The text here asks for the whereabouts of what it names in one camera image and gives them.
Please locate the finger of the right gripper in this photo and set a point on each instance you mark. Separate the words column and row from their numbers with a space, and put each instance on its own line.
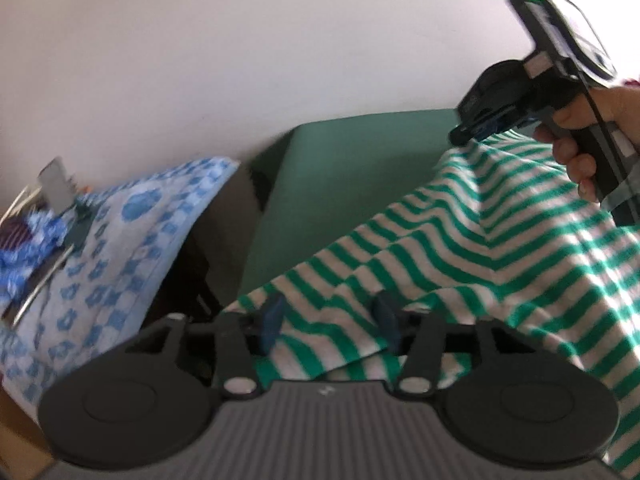
column 462, row 134

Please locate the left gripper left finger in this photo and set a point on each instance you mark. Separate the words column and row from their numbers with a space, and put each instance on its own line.
column 232, row 341

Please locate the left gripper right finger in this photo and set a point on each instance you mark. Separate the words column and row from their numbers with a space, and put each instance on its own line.
column 423, row 337

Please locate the green white striped garment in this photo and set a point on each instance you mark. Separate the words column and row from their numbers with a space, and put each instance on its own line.
column 500, row 231

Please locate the person's right hand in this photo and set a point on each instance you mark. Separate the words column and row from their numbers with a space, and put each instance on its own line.
column 617, row 104

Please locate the green bed sheet mattress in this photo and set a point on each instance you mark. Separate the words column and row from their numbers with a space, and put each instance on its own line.
column 321, row 180

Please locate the blue white patterned cloth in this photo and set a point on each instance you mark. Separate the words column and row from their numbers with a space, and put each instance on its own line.
column 102, row 294

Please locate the clutter of packets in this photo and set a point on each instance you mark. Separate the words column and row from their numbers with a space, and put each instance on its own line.
column 44, row 226

